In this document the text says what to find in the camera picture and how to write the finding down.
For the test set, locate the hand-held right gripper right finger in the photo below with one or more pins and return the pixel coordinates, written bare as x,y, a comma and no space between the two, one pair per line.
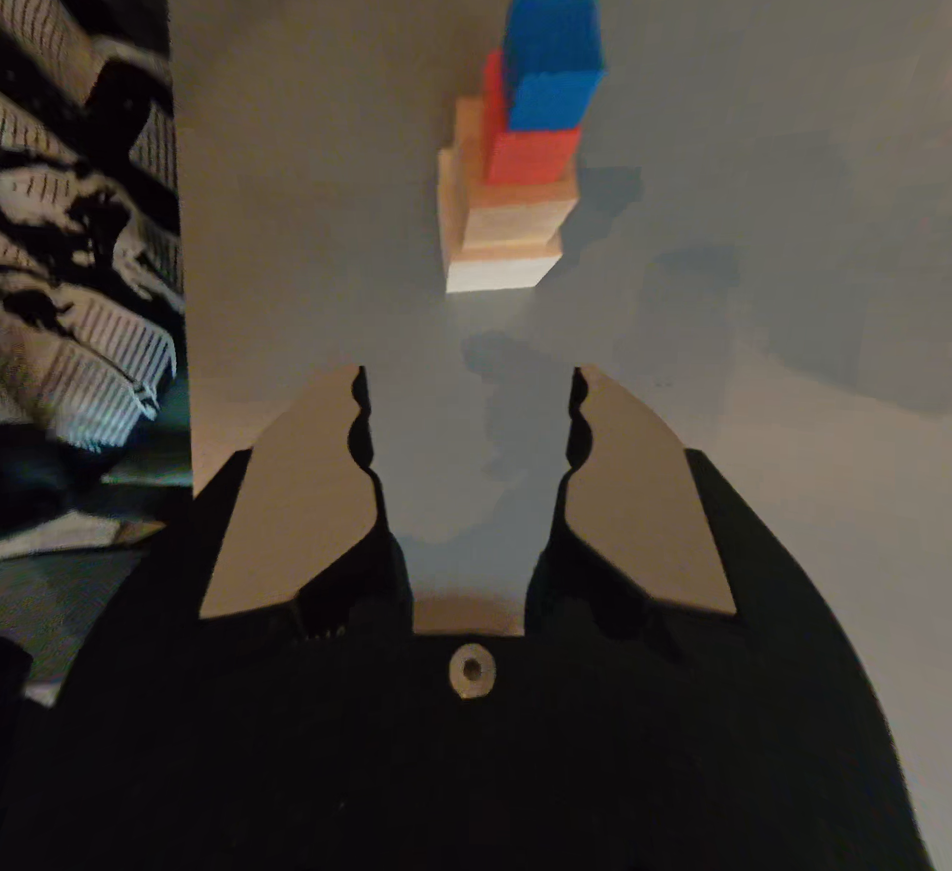
647,507

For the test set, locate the small red cube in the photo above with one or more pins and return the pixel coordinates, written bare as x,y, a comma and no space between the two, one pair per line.
533,157

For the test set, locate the large wooden cube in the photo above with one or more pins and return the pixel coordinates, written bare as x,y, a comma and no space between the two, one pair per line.
499,273

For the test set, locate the medium wooden cube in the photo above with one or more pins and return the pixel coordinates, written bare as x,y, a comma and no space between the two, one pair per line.
521,219

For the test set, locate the tiny blue cube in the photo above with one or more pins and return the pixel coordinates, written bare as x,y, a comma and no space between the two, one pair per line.
554,60

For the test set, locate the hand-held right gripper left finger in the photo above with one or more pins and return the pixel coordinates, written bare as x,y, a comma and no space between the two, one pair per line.
290,507

